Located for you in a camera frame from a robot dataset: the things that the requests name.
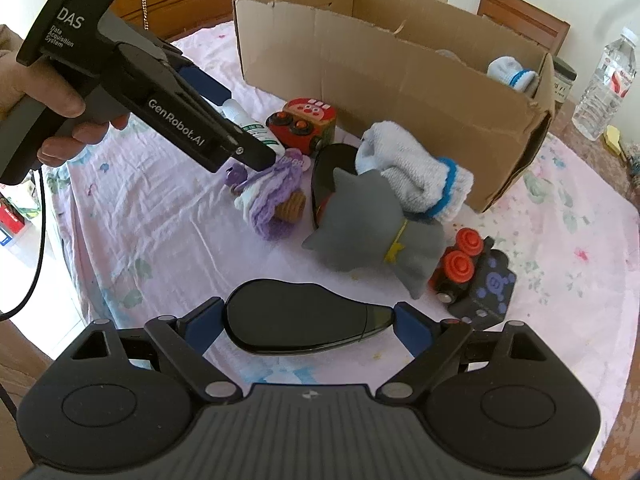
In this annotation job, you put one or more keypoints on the red packet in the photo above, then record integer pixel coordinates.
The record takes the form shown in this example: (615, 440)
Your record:
(10, 220)

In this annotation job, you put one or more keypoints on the white sock blue trim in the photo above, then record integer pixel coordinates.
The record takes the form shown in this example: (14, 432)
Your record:
(400, 160)
(515, 75)

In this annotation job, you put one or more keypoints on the pink floral tablecloth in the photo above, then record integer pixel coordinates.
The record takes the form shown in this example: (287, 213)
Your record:
(150, 240)

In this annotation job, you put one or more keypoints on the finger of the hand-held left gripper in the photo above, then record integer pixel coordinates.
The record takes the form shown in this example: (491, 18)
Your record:
(205, 85)
(185, 127)

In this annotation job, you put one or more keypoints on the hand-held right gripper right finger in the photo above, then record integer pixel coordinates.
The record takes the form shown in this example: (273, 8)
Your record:
(415, 330)

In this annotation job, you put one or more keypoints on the black teardrop case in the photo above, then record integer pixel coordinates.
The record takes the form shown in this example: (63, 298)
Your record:
(325, 175)
(300, 317)

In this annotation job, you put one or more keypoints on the red wooden toy train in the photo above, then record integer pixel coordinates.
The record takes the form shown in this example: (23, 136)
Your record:
(310, 115)

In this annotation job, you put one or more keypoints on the person's left hand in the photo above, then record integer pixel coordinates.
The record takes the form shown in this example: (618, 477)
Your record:
(50, 92)

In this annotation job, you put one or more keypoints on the black toy train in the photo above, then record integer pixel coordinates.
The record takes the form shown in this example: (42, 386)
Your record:
(485, 285)

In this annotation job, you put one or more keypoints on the brown cardboard box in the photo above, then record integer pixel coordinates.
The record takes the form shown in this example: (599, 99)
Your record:
(375, 70)

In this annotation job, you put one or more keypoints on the yellow sticky notes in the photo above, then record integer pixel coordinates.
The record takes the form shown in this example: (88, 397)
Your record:
(612, 139)

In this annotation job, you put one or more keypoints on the grey cat toy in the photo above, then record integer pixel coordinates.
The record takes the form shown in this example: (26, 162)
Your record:
(360, 220)

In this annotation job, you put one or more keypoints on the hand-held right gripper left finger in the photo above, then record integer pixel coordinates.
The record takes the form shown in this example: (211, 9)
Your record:
(202, 330)

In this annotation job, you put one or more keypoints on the clear water bottle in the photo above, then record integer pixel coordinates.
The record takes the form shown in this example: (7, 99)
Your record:
(605, 85)

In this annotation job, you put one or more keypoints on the white tube green label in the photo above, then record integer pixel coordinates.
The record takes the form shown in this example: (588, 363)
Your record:
(262, 137)

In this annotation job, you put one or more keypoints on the dark glass jar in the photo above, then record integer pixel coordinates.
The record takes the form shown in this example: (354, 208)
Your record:
(564, 85)

